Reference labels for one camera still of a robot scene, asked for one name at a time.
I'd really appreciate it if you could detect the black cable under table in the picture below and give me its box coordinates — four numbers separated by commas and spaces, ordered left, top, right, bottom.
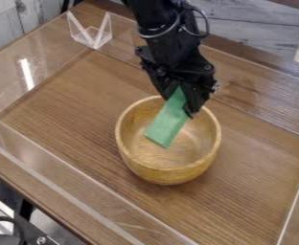
0, 215, 28, 245

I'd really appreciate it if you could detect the black table leg bracket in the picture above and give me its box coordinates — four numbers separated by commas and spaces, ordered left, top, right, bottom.
15, 199, 60, 245

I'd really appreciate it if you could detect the clear acrylic barrier wall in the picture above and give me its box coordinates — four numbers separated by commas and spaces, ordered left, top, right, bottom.
0, 7, 299, 245

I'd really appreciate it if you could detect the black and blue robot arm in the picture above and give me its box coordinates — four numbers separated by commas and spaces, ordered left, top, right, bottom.
122, 0, 218, 118

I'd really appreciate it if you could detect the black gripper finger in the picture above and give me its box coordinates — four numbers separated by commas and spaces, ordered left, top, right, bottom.
150, 73, 181, 100
182, 83, 210, 118

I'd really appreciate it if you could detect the clear acrylic corner bracket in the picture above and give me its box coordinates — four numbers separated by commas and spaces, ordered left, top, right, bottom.
67, 11, 113, 50

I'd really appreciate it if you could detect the brown wooden bowl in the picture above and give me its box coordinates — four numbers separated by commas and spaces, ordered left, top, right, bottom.
115, 96, 224, 186

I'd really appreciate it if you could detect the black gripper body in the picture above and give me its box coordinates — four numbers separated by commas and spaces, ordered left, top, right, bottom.
135, 23, 218, 94

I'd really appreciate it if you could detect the green rectangular block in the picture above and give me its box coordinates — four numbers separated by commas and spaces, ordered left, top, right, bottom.
145, 87, 190, 148

